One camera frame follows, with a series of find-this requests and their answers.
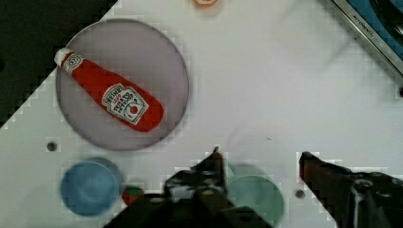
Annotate green cup with handle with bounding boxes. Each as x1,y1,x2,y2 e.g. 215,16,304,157
226,163,284,228

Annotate grey round plate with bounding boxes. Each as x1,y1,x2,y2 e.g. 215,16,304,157
56,19,190,151

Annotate red plush ketchup bottle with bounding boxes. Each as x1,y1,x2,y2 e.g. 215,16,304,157
54,47,164,132

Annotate silver black toaster oven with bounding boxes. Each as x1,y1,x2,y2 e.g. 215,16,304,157
329,0,403,85

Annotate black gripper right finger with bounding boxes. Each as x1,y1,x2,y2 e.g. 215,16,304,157
298,152,403,228

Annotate red strawberry toy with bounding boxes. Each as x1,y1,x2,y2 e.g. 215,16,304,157
122,185,144,206

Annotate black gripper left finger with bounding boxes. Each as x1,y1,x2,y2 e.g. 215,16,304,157
104,148,273,228

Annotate blue cup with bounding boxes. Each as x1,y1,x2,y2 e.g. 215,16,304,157
60,158,123,217

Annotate orange slice toy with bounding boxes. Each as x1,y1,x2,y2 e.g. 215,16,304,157
193,0,219,8

